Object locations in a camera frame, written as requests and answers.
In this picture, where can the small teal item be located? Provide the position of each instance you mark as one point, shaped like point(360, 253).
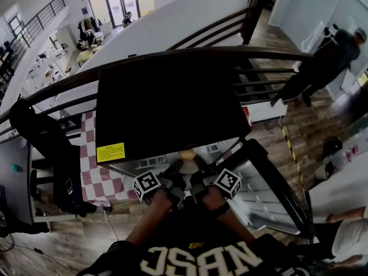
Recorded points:
point(16, 167)

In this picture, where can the glass entrance doors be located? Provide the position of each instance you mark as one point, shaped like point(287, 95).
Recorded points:
point(120, 4)

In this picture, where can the red white checkered tablecloth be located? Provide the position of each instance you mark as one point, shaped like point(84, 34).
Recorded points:
point(100, 183)

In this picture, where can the frosted glass partition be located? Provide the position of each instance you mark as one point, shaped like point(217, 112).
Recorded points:
point(302, 10)

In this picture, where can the clothes rack with coats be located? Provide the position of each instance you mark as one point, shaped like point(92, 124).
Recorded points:
point(89, 26)

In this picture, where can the person's left forearm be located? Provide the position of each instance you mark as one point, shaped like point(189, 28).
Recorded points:
point(146, 220)

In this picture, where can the red white box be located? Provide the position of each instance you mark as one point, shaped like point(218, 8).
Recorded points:
point(247, 116)

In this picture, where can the dark curved railing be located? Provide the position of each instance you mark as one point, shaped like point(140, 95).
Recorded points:
point(201, 50)

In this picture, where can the grey balcony railing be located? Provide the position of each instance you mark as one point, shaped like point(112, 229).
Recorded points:
point(37, 19)

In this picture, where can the black mini fridge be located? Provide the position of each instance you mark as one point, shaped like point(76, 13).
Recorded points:
point(166, 105)

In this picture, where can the white panel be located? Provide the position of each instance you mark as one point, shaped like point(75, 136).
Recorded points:
point(267, 111)

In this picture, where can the person's right forearm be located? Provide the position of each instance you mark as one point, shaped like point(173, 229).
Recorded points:
point(235, 226)

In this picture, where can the yellow black floor tape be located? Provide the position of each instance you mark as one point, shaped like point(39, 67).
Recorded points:
point(293, 154)

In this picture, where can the grey desk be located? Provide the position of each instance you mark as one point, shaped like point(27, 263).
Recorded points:
point(14, 188)

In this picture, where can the white container with black patch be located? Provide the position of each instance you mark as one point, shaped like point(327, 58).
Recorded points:
point(325, 170)

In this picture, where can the black bag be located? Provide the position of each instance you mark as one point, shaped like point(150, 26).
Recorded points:
point(333, 147)

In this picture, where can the orange round food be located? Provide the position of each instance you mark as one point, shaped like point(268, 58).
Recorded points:
point(187, 154)

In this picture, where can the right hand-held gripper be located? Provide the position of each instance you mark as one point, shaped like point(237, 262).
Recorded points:
point(228, 183)

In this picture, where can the black office chair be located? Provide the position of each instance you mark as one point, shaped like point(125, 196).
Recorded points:
point(57, 154)

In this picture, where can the black wristwatch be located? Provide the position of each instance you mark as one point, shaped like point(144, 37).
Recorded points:
point(222, 208)

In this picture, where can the grey smartphone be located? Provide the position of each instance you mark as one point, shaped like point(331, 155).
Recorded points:
point(69, 186)

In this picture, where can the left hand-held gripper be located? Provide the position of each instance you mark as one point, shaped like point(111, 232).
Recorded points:
point(146, 184)

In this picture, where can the person's black lettered shirt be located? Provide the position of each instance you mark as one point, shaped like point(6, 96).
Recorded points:
point(187, 240)

